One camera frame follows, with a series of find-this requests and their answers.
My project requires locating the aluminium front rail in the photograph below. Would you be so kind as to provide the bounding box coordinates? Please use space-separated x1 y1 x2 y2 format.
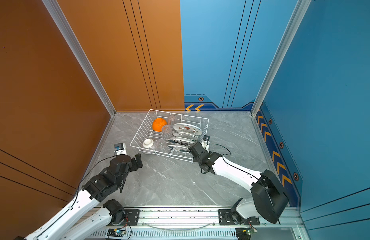
84 207 310 240

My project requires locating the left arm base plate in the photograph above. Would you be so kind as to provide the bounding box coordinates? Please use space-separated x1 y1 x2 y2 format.
109 209 141 227

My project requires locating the white plate flower outline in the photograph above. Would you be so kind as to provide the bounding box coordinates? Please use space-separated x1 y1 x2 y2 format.
168 137 195 146

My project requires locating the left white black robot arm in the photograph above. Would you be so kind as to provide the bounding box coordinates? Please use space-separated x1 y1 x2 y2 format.
25 154 143 240

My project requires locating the green rimmed white plate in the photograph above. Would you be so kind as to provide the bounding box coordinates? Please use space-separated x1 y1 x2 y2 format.
168 145 189 153

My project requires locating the clear glass cup middle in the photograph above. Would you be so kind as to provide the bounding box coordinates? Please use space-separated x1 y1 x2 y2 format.
162 125 173 139

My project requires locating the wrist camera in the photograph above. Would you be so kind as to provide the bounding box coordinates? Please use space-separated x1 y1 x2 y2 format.
201 135 210 152
114 143 127 156

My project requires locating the clear glass cup back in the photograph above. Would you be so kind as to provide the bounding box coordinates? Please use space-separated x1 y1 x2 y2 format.
168 115 179 126

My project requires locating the left green circuit board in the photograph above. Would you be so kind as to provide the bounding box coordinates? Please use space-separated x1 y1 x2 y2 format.
107 228 127 239

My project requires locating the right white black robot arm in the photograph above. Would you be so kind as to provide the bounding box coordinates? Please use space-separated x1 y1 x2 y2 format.
188 142 289 225

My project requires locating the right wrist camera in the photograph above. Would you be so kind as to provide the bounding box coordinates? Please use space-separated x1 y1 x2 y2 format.
201 135 210 152

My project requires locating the white wire dish rack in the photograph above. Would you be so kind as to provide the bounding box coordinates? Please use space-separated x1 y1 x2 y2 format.
130 109 209 163

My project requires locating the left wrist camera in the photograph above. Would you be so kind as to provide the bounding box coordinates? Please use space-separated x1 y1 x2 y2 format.
114 143 127 156

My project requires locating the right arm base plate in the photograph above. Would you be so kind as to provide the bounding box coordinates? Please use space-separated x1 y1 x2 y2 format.
218 209 260 226

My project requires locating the orange bowl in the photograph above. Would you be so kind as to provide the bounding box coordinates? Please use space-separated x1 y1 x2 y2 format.
152 118 168 132

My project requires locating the right circuit board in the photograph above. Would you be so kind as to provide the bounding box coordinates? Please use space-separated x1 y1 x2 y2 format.
235 228 257 240

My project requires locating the white plate red pattern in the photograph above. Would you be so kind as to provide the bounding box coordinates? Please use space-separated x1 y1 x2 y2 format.
173 123 203 136

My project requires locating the small white bowl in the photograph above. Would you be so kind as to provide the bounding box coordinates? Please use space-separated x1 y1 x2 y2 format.
143 139 155 149

